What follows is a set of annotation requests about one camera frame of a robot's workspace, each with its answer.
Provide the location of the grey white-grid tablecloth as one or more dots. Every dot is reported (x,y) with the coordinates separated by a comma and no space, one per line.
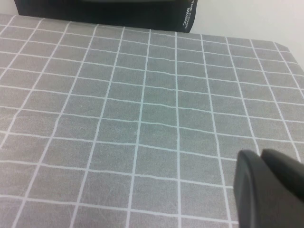
(142,118)

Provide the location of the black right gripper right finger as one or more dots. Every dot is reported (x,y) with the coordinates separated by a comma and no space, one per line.
(282,166)

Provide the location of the black trousers with white print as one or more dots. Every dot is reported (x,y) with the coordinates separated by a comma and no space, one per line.
(107,12)

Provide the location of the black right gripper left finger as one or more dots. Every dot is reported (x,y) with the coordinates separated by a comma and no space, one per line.
(256,197)

